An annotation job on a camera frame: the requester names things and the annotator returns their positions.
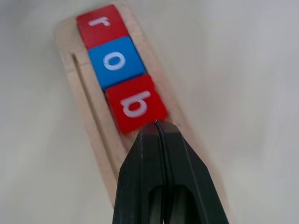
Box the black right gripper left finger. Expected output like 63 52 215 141
112 122 167 224

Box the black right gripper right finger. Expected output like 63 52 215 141
156 119 230 224

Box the red letter b tile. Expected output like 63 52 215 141
105 74 170 135

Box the wooden tile holder board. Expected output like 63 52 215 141
53 1 230 210

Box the blue letter o tile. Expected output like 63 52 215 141
87 35 148 90

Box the red letter r tile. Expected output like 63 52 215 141
76 4 130 50

